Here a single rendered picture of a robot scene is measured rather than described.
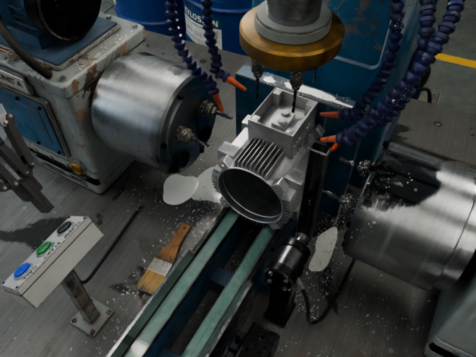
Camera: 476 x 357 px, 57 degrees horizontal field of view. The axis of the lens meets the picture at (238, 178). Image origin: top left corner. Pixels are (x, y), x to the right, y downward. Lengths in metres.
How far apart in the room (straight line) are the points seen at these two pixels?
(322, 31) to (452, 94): 2.36
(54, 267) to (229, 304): 0.33
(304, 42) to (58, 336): 0.78
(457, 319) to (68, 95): 0.89
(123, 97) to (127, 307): 0.46
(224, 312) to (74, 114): 0.55
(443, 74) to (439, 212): 2.48
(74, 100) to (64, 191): 0.33
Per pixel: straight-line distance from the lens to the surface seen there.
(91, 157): 1.16
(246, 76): 1.00
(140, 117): 0.96
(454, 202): 0.81
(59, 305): 1.11
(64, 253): 0.83
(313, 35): 0.75
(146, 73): 1.00
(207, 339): 0.87
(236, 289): 0.91
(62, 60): 1.07
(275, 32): 0.74
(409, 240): 0.81
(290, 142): 0.87
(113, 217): 1.20
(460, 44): 3.59
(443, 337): 0.98
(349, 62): 1.02
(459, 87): 3.16
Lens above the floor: 1.73
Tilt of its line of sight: 49 degrees down
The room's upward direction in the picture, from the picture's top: 1 degrees counter-clockwise
